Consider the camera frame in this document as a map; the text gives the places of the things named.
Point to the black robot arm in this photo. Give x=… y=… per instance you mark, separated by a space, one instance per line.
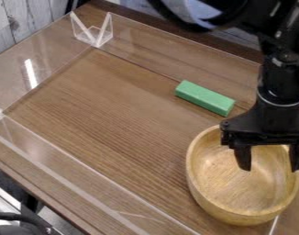
x=268 y=19

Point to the black metal stand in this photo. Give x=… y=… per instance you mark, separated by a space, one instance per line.
x=32 y=222

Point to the clear acrylic corner bracket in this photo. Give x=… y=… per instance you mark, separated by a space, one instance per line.
x=94 y=36

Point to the wooden bowl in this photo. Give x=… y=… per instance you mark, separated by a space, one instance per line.
x=239 y=197

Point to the green foam block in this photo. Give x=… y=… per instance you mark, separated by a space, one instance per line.
x=204 y=98

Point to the clear acrylic tray wall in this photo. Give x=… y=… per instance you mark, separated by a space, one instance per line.
x=90 y=199

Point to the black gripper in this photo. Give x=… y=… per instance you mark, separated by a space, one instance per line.
x=268 y=124

